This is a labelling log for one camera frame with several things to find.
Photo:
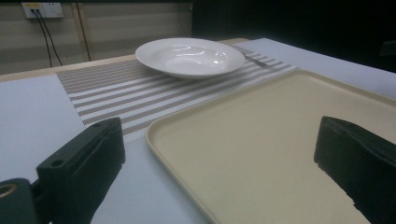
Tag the beige plastic tray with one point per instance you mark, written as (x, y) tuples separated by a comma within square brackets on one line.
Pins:
[(267, 149)]

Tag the striped woven placemat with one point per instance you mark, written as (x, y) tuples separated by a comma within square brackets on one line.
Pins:
[(137, 90)]

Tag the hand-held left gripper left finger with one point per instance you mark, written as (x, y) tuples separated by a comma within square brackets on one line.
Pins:
[(84, 168)]

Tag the white deep plate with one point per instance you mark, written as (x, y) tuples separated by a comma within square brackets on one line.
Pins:
[(190, 57)]

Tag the white wall socket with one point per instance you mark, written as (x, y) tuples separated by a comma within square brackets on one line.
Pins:
[(42, 10)]

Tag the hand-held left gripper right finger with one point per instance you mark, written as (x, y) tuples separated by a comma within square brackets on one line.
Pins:
[(361, 155)]

